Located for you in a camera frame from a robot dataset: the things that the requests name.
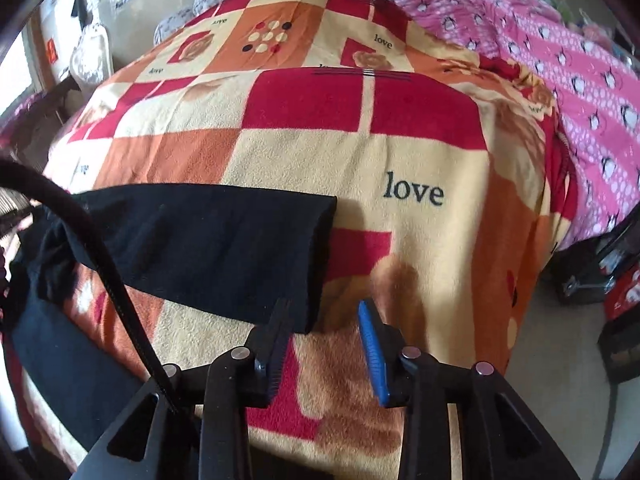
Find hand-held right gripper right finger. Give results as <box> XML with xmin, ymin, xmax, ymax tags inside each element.
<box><xmin>356</xmin><ymin>299</ymin><xmax>582</xmax><ymax>480</ymax></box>

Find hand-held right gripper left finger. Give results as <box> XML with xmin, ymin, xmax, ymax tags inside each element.
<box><xmin>75</xmin><ymin>299</ymin><xmax>301</xmax><ymax>480</ymax></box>

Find black pants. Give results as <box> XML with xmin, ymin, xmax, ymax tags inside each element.
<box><xmin>0</xmin><ymin>183</ymin><xmax>339</xmax><ymax>443</ymax></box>

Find red orange checkered blanket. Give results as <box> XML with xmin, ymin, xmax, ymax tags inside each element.
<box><xmin>10</xmin><ymin>0</ymin><xmax>581</xmax><ymax>480</ymax></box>

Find black bag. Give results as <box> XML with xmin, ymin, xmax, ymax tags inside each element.
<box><xmin>549</xmin><ymin>209</ymin><xmax>640</xmax><ymax>307</ymax></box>

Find dark chair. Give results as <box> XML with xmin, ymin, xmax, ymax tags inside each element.
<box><xmin>596</xmin><ymin>310</ymin><xmax>640</xmax><ymax>463</ymax></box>

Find red bag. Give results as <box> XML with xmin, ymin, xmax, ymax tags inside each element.
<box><xmin>604</xmin><ymin>264</ymin><xmax>640</xmax><ymax>327</ymax></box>

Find pink penguin print quilt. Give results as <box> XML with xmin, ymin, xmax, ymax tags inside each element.
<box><xmin>384</xmin><ymin>0</ymin><xmax>640</xmax><ymax>252</ymax></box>

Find white hanging bag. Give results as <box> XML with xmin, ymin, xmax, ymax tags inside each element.
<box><xmin>69</xmin><ymin>29</ymin><xmax>114</xmax><ymax>84</ymax></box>

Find black cable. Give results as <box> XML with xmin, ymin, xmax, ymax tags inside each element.
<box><xmin>0</xmin><ymin>159</ymin><xmax>182</xmax><ymax>417</ymax></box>

